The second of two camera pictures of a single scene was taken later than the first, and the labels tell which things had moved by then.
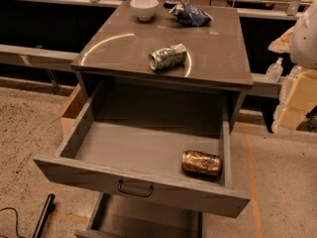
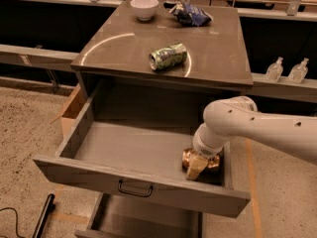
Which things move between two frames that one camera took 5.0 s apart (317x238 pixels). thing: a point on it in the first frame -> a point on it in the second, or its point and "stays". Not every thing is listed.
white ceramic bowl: [145, 7] stays
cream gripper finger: [302, 91] -> [206, 143]
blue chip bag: [187, 14] stays
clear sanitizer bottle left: [274, 70] stays
